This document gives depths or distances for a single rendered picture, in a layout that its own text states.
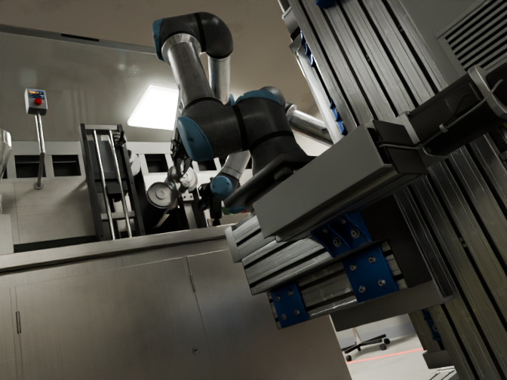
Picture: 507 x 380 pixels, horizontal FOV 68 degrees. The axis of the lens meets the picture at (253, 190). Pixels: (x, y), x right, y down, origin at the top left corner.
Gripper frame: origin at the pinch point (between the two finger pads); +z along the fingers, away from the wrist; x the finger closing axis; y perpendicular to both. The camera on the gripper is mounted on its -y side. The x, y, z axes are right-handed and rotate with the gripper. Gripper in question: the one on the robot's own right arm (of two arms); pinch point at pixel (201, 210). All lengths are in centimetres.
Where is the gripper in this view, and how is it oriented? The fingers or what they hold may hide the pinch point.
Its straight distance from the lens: 176.1
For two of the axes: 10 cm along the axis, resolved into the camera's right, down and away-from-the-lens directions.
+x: -8.2, 0.6, -5.6
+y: -3.0, -8.9, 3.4
